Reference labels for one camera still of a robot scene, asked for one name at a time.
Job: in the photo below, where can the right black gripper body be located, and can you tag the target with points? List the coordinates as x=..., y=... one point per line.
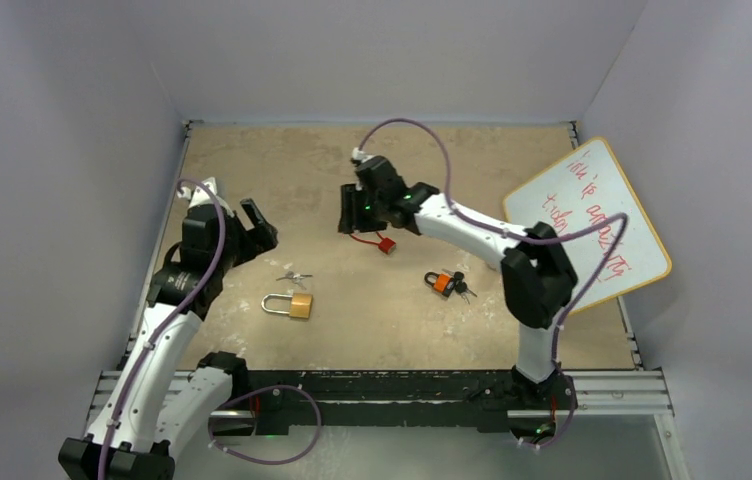
x=369, y=211

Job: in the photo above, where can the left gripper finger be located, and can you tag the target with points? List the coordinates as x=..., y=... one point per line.
x=254, y=214
x=265, y=237

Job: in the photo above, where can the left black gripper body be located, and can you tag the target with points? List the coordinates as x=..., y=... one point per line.
x=241, y=246

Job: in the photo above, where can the silver keys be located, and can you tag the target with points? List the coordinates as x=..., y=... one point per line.
x=295, y=278

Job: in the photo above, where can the brass padlock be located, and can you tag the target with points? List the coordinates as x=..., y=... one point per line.
x=297, y=306

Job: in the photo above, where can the orange black padlock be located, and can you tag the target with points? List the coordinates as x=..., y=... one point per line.
x=441, y=283

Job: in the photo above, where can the black head keys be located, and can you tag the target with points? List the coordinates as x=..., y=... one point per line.
x=461, y=287

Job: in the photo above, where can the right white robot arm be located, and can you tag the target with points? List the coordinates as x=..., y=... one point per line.
x=538, y=278

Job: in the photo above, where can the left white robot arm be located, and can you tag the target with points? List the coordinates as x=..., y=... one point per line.
x=145, y=425

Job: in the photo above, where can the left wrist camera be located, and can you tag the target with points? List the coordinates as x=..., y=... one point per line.
x=211, y=191

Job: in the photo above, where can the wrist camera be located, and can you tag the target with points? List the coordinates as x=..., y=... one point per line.
x=359, y=156
x=211, y=191

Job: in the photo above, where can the red cable lock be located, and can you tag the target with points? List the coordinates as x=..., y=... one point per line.
x=384, y=244

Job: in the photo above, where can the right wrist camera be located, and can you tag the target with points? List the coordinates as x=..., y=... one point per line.
x=359, y=156

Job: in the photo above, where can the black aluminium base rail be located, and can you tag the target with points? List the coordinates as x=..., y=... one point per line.
x=489, y=401

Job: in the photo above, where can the whiteboard with yellow frame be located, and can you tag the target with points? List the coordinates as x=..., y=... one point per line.
x=580, y=191

